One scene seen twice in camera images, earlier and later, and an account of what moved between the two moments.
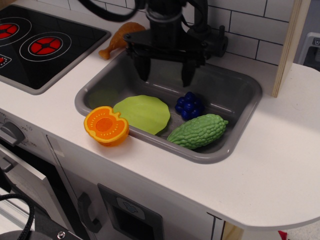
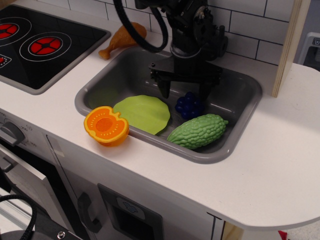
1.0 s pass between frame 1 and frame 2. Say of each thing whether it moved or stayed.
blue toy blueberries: stayed
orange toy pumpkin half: stayed
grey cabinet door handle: stayed
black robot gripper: moved
